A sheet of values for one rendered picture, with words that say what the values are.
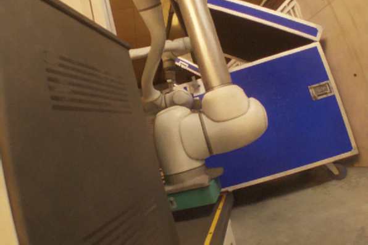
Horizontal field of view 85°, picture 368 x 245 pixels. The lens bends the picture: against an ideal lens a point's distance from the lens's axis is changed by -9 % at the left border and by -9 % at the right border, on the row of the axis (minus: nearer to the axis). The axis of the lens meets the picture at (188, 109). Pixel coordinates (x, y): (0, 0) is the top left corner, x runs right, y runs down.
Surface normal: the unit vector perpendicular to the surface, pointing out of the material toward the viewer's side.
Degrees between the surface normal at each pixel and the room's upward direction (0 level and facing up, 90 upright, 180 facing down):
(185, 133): 84
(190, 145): 94
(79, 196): 90
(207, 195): 90
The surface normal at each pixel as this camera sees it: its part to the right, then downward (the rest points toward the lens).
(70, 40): 0.92, -0.30
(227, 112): -0.11, -0.11
